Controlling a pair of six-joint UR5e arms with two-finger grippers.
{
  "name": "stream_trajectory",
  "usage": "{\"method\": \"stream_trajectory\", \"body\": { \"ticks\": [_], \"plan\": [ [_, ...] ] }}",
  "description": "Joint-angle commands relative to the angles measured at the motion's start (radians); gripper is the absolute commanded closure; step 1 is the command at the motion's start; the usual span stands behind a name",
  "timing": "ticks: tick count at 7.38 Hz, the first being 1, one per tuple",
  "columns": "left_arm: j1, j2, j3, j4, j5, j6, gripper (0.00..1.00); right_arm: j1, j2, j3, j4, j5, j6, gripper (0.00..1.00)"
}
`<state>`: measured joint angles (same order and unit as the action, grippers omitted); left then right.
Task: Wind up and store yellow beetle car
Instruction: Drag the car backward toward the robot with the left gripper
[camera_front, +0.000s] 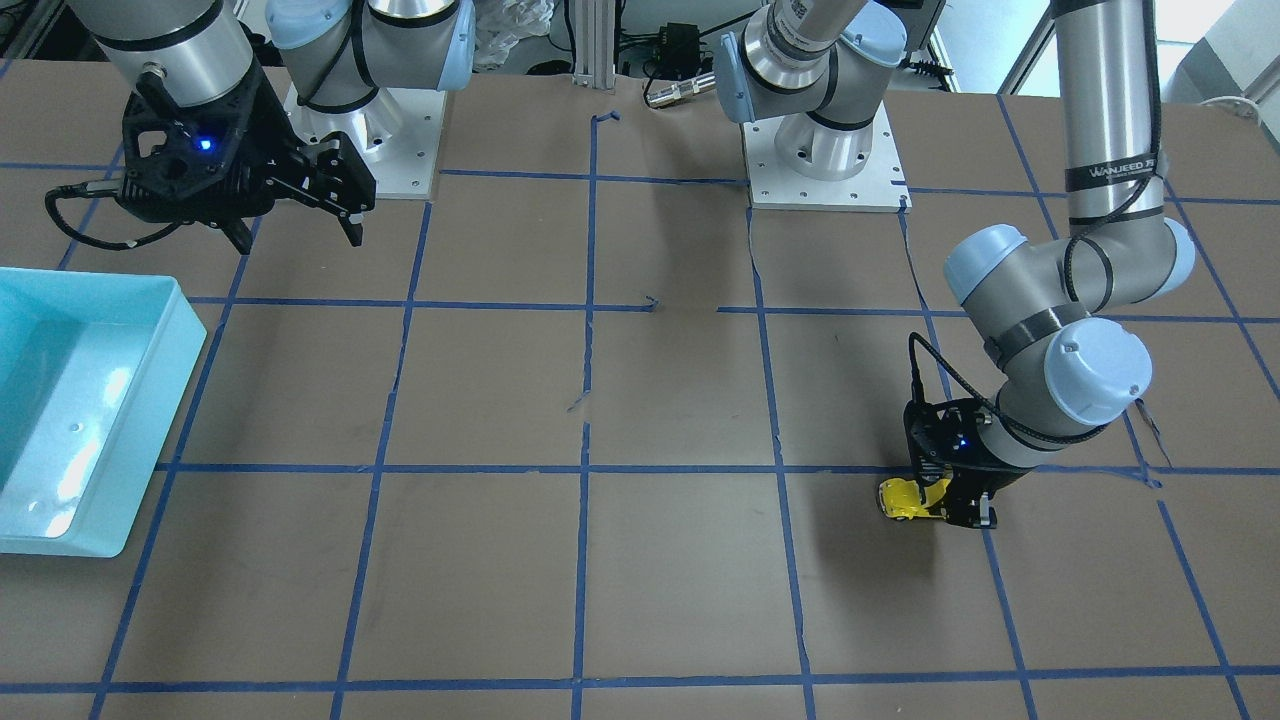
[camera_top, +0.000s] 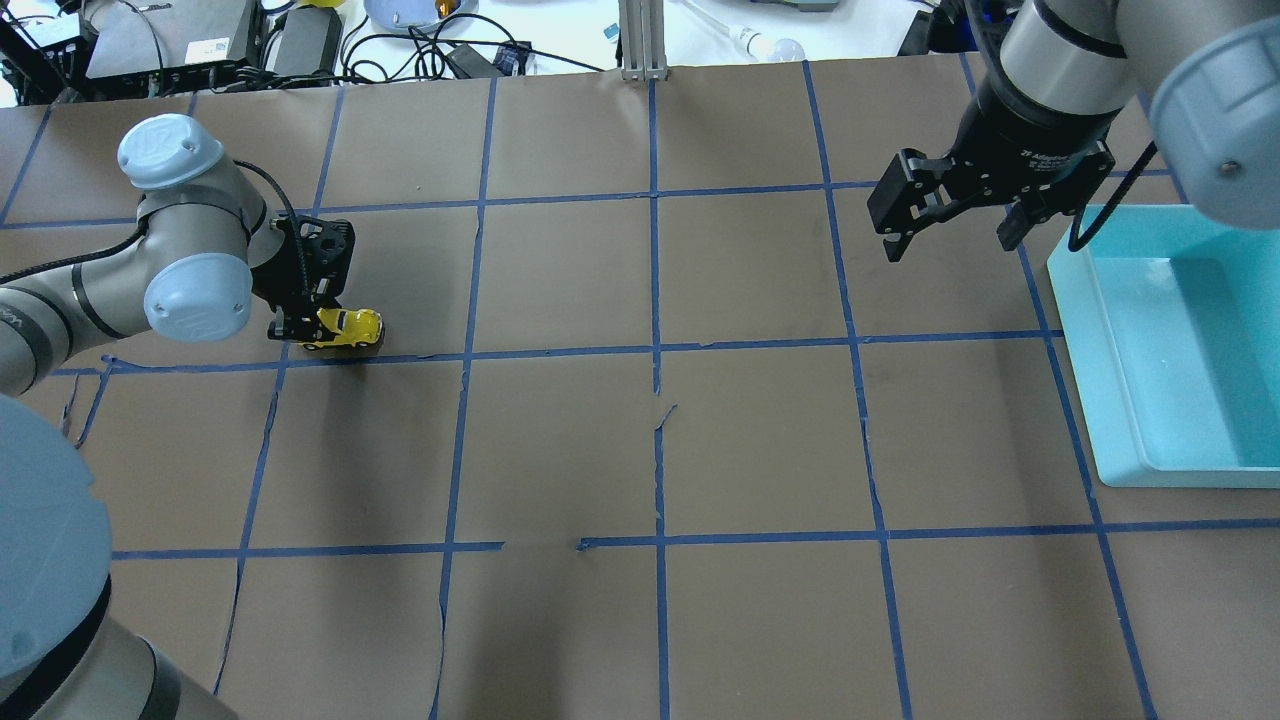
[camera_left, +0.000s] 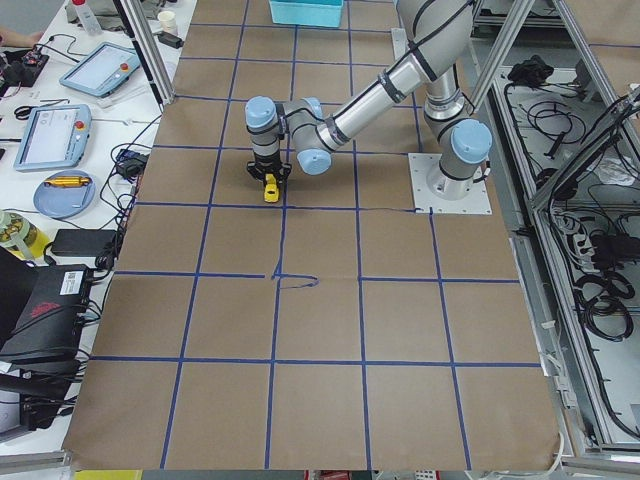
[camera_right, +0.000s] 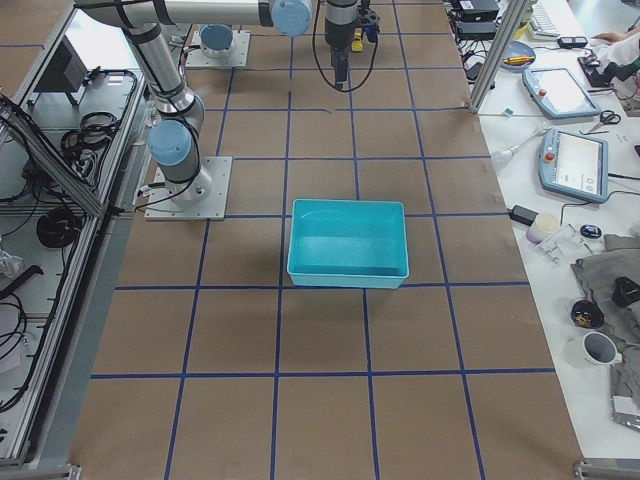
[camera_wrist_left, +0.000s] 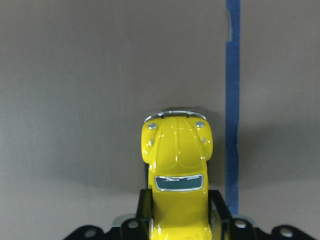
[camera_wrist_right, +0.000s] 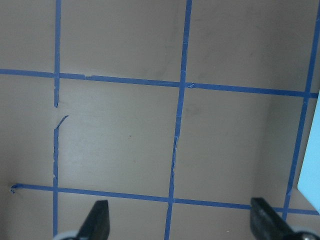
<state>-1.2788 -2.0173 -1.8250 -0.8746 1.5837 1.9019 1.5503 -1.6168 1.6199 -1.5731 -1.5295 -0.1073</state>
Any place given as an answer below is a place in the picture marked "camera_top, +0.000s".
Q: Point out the blue plate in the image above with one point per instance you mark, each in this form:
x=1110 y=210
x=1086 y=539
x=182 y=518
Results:
x=399 y=17

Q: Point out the aluminium frame post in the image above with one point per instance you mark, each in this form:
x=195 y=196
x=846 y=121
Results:
x=642 y=44

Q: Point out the yellow beetle toy car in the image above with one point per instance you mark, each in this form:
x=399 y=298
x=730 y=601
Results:
x=347 y=328

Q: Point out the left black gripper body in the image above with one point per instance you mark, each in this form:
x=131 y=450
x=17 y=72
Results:
x=292 y=322

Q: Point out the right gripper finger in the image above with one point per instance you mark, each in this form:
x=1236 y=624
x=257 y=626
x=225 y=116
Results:
x=1022 y=216
x=902 y=225

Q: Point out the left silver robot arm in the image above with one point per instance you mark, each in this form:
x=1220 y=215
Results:
x=212 y=236

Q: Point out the light bulb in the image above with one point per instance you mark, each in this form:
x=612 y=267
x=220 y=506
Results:
x=748 y=41

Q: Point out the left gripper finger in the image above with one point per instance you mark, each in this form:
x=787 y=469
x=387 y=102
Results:
x=302 y=329

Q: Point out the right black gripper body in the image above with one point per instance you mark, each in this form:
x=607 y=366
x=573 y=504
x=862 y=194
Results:
x=1035 y=135

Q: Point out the black computer box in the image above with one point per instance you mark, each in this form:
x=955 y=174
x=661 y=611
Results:
x=139 y=38

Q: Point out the teal plastic bin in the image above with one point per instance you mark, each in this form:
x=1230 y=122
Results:
x=1172 y=325

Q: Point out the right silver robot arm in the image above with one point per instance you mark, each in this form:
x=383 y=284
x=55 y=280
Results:
x=1079 y=96

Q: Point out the black power adapter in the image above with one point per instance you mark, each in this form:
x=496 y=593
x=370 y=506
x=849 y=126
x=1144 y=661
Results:
x=307 y=42

